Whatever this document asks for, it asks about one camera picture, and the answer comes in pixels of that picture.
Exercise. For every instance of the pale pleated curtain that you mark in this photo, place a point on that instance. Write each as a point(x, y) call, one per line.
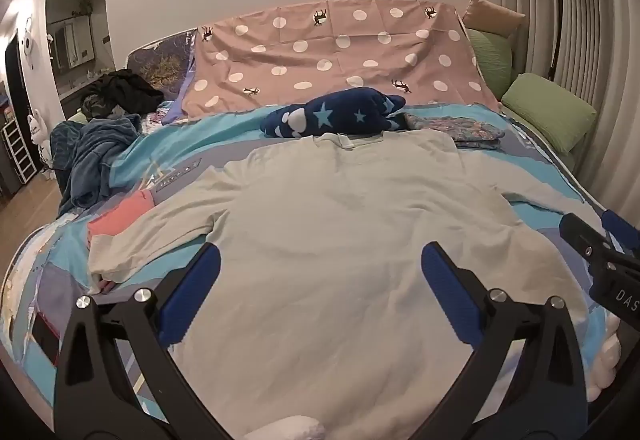
point(600, 44)

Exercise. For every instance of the dark door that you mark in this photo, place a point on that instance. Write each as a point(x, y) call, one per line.
point(15, 84)

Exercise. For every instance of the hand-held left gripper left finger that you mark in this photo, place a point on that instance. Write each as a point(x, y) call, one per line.
point(195, 290)

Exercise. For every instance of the black clothes pile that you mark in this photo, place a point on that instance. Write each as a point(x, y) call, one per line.
point(130, 92)

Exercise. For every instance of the white plush figure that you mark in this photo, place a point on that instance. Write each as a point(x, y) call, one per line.
point(36, 127)

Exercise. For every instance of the grey green camouflage garment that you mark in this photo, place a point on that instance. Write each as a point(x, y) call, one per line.
point(97, 105)

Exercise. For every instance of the purple gold print headboard cloth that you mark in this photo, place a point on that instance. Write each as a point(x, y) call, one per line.
point(160, 59)

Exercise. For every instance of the teal blue blanket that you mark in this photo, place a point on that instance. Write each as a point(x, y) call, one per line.
point(90, 154)

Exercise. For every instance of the person's right hand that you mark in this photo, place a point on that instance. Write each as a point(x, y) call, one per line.
point(605, 355)

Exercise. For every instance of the beige pillow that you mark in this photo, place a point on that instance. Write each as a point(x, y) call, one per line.
point(492, 14)

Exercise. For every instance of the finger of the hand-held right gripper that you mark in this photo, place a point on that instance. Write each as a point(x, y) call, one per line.
point(575, 232)
point(617, 225)

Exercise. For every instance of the pink polka dot sheet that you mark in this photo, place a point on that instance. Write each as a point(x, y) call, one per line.
point(310, 59)

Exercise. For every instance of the white bear wall decoration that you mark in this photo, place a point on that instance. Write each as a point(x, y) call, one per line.
point(27, 39)

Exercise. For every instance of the white shelf rack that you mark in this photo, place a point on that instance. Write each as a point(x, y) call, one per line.
point(20, 154)

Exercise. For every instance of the purple bed sheet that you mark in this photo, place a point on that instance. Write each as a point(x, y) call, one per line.
point(565, 169)

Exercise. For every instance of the mirror cabinet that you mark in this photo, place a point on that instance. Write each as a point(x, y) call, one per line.
point(70, 42)

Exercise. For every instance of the navy star print blanket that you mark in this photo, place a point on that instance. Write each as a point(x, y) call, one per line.
point(340, 112)

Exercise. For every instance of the light grey sweatshirt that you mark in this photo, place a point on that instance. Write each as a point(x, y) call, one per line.
point(325, 230)

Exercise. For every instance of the turquoise grey patterned bedspread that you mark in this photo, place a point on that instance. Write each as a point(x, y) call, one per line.
point(150, 164)

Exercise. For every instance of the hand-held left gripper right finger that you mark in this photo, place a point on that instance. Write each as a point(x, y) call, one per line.
point(447, 290)

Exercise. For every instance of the green pillow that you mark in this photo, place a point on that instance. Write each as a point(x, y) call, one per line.
point(545, 109)
point(492, 59)

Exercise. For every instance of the folded floral cloth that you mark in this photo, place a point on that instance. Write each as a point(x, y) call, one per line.
point(465, 129)

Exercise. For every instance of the folded coral pink cloth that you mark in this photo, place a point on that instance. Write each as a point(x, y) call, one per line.
point(120, 217)

